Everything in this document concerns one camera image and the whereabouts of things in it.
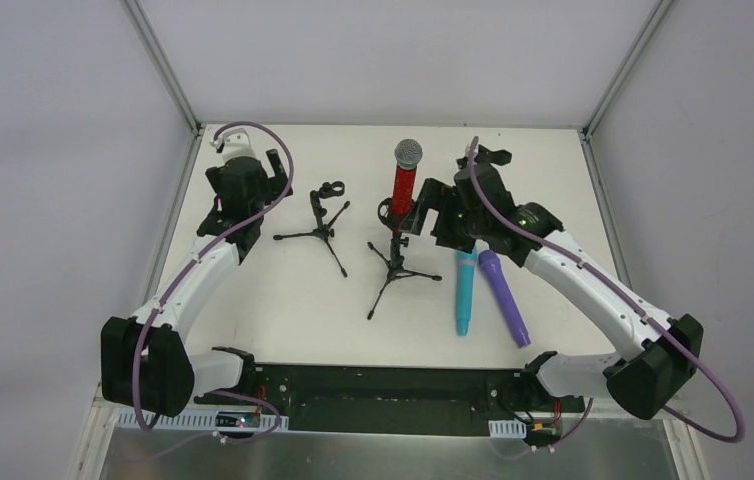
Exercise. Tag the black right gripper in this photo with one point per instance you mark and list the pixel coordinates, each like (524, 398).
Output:
(430, 206)

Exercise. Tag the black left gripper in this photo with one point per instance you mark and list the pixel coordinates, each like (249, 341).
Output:
(277, 170)

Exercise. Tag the red glitter microphone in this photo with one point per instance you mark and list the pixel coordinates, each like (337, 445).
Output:
(408, 153)

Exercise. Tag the black shock-mount tripod stand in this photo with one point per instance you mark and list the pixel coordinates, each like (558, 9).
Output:
(394, 261)

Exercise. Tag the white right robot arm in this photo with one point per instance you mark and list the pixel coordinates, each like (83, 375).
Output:
(653, 353)

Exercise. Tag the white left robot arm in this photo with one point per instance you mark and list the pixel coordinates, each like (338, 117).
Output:
(144, 361)

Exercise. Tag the black clip tripod stand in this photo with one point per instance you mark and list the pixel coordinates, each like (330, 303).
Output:
(324, 230)

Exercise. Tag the black round-base mic stand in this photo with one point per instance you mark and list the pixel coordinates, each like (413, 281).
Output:
(483, 155)

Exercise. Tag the teal microphone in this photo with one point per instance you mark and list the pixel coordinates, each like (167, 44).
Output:
(464, 291)

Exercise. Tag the purple microphone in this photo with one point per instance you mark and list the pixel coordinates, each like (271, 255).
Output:
(492, 269)

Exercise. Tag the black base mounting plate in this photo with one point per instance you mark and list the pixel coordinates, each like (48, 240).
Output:
(414, 401)

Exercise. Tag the left circuit board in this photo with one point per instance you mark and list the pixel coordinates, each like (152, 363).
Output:
(234, 420)

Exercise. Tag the circuit board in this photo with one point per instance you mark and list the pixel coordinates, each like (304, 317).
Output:
(234, 420)
(542, 437)

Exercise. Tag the right circuit board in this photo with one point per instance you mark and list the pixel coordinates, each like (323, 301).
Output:
(542, 437)

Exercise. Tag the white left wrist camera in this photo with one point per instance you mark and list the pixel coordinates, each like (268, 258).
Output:
(233, 144)

